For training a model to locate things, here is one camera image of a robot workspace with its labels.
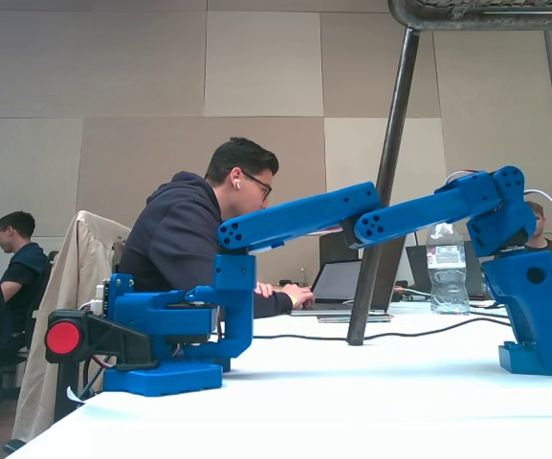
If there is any black cable on table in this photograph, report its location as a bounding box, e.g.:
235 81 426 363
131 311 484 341
253 313 552 343

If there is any black clamp with red knob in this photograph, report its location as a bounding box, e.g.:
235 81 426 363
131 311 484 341
44 308 160 425

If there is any silver open laptop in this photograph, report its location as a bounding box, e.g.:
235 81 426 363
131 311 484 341
288 259 395 318

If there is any dark metal stand leg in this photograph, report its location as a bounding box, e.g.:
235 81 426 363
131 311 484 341
345 26 422 347

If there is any black laptop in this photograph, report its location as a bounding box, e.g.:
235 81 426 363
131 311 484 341
405 240 490 301

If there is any hoodie man's right hand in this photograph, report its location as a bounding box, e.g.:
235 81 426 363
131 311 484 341
281 282 317 310

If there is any grey laptop lid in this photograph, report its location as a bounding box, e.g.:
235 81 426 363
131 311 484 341
368 233 408 313

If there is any man with glasses, dark shirt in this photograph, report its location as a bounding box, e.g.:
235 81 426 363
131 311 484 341
0 210 51 346

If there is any dark metal stand frame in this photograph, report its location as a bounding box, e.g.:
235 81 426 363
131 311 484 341
386 0 552 33

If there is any dark laptop lid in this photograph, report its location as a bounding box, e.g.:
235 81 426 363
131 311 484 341
319 232 362 263

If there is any clear plastic water bottle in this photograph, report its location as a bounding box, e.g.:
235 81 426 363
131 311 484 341
425 220 472 316

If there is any beige jacket on chair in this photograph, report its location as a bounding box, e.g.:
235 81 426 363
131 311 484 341
11 209 133 444

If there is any blue toy brick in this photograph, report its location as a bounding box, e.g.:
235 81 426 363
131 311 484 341
497 339 538 375

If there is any man in navy hoodie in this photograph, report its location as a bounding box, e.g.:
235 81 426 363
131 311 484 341
118 136 317 320

